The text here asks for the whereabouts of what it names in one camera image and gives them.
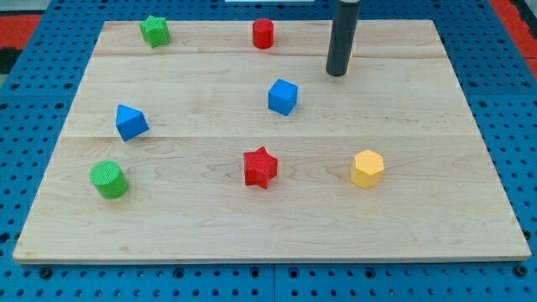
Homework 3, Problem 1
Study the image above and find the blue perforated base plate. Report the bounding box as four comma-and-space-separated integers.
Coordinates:
1, 1, 536, 301

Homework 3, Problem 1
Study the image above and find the red star block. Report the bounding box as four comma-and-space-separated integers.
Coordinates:
242, 146, 278, 189

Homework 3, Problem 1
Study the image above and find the red cylinder block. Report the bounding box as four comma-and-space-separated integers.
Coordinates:
252, 18, 274, 49

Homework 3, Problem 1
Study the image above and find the blue cube block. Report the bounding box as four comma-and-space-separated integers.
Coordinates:
268, 79, 298, 116

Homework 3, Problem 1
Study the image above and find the yellow hexagon block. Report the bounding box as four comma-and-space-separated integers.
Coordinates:
351, 150, 384, 189

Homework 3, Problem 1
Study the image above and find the wooden board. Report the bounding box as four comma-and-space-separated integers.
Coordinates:
13, 20, 531, 264

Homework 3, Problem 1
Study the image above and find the green cylinder block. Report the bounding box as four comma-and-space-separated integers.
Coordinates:
89, 160, 128, 200

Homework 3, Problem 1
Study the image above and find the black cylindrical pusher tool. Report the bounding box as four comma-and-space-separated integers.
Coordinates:
326, 0, 361, 77

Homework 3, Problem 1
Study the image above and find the yellow heart block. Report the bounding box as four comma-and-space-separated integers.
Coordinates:
345, 54, 353, 75

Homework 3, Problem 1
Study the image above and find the blue triangular prism block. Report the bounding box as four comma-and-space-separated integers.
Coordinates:
115, 105, 149, 141

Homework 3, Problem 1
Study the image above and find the green star block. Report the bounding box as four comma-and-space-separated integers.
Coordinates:
139, 15, 169, 48

